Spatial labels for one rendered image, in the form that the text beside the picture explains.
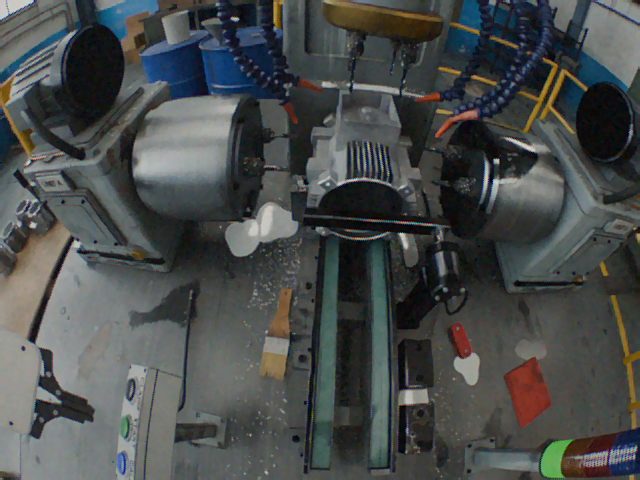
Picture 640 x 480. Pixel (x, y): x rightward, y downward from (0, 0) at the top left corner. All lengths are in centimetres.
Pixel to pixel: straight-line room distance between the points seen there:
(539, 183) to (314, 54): 53
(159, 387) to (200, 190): 30
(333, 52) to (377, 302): 53
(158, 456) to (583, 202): 77
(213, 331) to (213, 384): 12
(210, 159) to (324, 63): 36
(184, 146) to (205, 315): 37
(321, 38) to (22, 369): 73
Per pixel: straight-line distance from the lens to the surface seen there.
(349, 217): 46
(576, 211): 64
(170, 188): 50
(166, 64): 231
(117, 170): 55
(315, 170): 47
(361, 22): 38
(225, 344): 63
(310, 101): 59
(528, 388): 78
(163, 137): 50
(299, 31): 66
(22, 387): 34
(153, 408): 36
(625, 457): 41
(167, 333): 68
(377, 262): 56
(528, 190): 55
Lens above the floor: 139
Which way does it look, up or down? 55 degrees down
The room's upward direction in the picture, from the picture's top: 4 degrees clockwise
